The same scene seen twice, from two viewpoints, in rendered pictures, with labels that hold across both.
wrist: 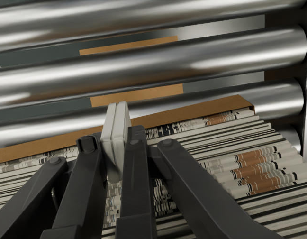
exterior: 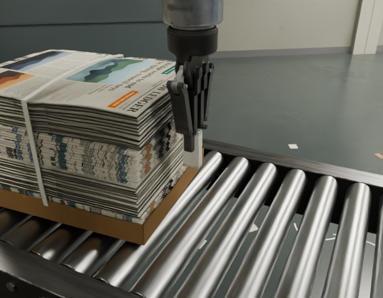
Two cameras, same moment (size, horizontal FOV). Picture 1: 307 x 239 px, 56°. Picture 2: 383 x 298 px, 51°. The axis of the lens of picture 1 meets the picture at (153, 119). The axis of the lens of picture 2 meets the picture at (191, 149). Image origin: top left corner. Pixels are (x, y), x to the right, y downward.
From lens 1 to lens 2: 56 cm
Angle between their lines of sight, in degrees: 56
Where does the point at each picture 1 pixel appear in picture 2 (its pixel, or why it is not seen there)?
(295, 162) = (137, 167)
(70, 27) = (237, 208)
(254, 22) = not seen: outside the picture
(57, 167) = (205, 115)
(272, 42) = (158, 278)
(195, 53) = (184, 243)
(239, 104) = (146, 226)
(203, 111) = (156, 214)
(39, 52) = not seen: outside the picture
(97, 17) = (234, 217)
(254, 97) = (130, 258)
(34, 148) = not seen: hidden behind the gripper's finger
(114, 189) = (173, 140)
